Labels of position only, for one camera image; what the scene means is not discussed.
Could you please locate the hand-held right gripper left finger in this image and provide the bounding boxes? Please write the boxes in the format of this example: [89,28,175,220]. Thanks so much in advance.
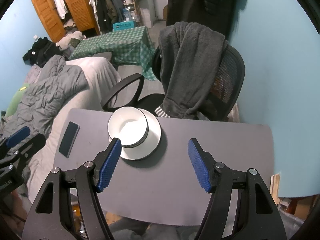
[22,137,122,240]

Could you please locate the grey quilted duvet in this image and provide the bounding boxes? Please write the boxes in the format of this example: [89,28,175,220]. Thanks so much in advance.
[0,55,88,144]

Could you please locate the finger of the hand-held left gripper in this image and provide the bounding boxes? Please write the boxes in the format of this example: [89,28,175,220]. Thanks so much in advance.
[5,126,31,148]
[12,133,47,165]

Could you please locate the hanging black coats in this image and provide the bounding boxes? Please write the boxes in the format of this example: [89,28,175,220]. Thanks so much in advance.
[166,0,244,41]

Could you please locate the grey door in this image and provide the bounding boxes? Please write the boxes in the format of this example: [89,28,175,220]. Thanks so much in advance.
[140,0,173,28]

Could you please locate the pile of black clothes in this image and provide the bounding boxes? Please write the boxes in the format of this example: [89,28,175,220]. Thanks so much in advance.
[22,37,63,67]

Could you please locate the rack of dark clothes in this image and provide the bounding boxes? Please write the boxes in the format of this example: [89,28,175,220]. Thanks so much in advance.
[89,0,125,32]

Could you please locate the wooden louvred wardrobe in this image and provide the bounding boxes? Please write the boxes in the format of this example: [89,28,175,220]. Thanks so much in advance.
[30,0,101,43]

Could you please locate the cardboard box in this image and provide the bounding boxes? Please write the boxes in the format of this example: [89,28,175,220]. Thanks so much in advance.
[277,196,316,218]

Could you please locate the wooden boards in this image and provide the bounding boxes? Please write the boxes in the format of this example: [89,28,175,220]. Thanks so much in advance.
[269,173,281,198]

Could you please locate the white bowl with dark rim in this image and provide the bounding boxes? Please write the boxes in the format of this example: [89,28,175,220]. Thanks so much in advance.
[136,108,150,147]
[107,107,148,148]

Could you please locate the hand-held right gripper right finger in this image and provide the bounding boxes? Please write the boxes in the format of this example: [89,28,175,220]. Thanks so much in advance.
[187,138,287,240]

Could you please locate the white plate with dark rim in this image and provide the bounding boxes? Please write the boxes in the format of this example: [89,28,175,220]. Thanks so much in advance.
[108,109,162,161]

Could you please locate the green pillow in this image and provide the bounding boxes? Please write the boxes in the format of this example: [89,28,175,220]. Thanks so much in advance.
[5,87,28,117]

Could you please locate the person's grey trousers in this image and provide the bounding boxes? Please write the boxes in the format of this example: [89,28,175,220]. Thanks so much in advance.
[107,217,202,240]

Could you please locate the black mesh office chair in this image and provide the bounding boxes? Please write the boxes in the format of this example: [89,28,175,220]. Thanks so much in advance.
[100,42,246,122]

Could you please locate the light grey bed sheet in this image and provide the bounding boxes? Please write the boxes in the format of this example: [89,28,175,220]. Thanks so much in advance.
[27,57,122,198]

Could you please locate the green checkered tablecloth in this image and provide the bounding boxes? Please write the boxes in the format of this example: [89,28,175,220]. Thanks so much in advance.
[69,26,157,82]

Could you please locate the black smartphone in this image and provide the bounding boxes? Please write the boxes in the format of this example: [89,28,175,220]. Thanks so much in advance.
[58,121,81,158]

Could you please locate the pile of beige clothes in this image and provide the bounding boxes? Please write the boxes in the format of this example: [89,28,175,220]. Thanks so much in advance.
[55,31,86,50]

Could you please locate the teal plastic crate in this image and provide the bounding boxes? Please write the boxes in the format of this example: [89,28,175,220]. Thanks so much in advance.
[112,21,138,32]

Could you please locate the white shelf unit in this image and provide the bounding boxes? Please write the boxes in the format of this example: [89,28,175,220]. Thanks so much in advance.
[114,0,141,28]

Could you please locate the dark grey fleece robe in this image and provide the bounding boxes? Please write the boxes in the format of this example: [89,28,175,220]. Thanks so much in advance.
[151,22,229,119]

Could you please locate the white hanging shirt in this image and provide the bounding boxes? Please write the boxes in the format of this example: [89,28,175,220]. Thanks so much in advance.
[53,0,69,20]

